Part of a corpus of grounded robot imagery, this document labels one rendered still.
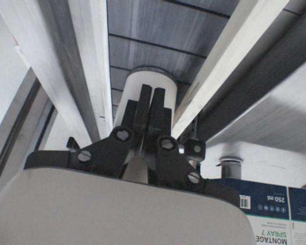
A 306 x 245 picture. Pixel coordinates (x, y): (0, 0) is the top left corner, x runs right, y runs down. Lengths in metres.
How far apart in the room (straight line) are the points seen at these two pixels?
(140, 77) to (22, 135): 0.16
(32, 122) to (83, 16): 0.14
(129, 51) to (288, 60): 0.14
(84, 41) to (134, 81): 0.10
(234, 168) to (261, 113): 0.17
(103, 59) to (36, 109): 0.12
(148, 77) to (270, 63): 0.12
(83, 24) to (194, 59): 0.13
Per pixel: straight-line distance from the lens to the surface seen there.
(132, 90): 0.17
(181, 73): 0.18
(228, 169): 0.39
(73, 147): 0.27
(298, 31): 0.21
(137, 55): 0.18
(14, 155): 0.27
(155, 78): 0.17
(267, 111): 0.24
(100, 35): 0.17
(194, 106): 0.16
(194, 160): 0.29
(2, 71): 0.41
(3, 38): 0.33
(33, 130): 0.27
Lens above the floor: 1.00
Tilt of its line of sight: 25 degrees down
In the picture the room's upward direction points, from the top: 170 degrees counter-clockwise
